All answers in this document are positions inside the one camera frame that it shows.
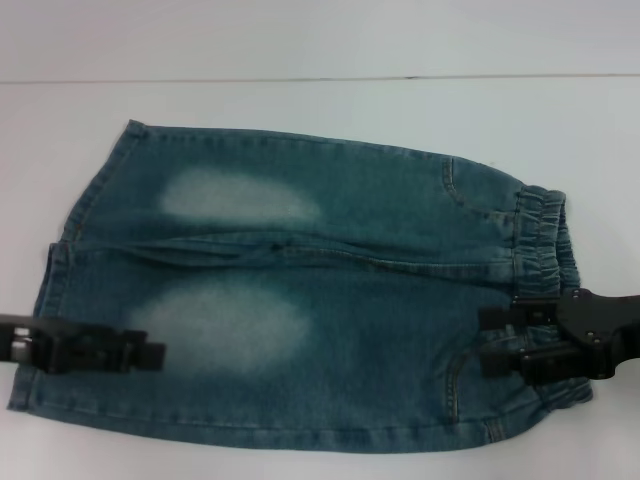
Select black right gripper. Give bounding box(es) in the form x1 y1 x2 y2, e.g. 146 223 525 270
478 288 640 386

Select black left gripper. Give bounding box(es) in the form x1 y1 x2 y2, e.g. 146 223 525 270
0 313 169 375

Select blue denim shorts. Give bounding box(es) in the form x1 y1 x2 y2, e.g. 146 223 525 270
5 118 595 442

